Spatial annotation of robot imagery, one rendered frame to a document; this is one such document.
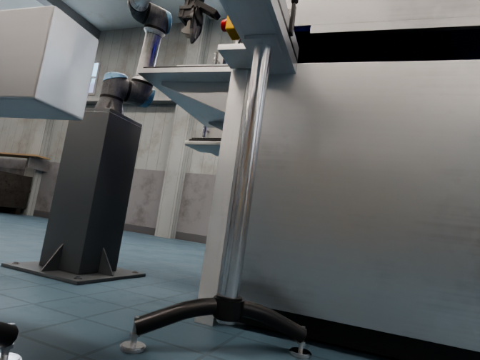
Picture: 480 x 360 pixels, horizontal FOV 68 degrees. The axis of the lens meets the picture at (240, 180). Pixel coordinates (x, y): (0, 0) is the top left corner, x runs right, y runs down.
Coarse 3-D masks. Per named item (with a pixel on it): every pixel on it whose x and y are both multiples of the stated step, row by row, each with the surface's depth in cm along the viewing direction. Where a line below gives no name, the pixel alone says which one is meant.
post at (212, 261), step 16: (240, 80) 123; (240, 96) 122; (240, 112) 121; (224, 128) 122; (240, 128) 120; (224, 144) 121; (224, 160) 120; (224, 176) 119; (224, 192) 118; (224, 208) 117; (224, 224) 116; (208, 240) 116; (224, 240) 115; (208, 256) 116; (208, 272) 115; (208, 288) 114; (208, 320) 112
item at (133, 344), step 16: (176, 304) 87; (192, 304) 87; (208, 304) 88; (224, 304) 87; (240, 304) 89; (256, 304) 92; (144, 320) 83; (160, 320) 84; (176, 320) 85; (224, 320) 87; (256, 320) 92; (272, 320) 92; (288, 320) 94; (304, 336) 94; (128, 352) 81; (304, 352) 95
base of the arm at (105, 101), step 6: (102, 96) 179; (108, 96) 178; (114, 96) 179; (102, 102) 177; (108, 102) 177; (114, 102) 179; (120, 102) 182; (96, 108) 176; (102, 108) 175; (108, 108) 176; (114, 108) 178; (120, 108) 181
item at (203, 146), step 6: (186, 144) 219; (192, 144) 217; (198, 144) 215; (204, 144) 213; (210, 144) 211; (216, 144) 209; (198, 150) 230; (204, 150) 227; (210, 150) 225; (216, 150) 222
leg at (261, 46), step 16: (256, 48) 99; (272, 48) 100; (256, 64) 98; (256, 80) 97; (256, 96) 96; (256, 112) 95; (256, 128) 95; (256, 144) 95; (240, 160) 95; (256, 160) 95; (240, 176) 93; (240, 192) 93; (240, 208) 92; (240, 224) 91; (240, 240) 91; (240, 256) 91; (224, 272) 91; (240, 272) 91; (224, 288) 90
